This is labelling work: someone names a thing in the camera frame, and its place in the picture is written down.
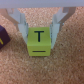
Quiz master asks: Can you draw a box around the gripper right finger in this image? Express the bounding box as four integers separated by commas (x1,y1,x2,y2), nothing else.
49,6,77,46

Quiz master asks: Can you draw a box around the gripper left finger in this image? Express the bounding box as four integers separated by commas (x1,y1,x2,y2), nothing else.
7,7,30,46

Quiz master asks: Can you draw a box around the purple block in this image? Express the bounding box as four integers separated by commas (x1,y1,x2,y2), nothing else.
0,25,9,50

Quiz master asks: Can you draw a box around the yellow block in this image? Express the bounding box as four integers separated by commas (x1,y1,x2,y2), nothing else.
26,26,54,58

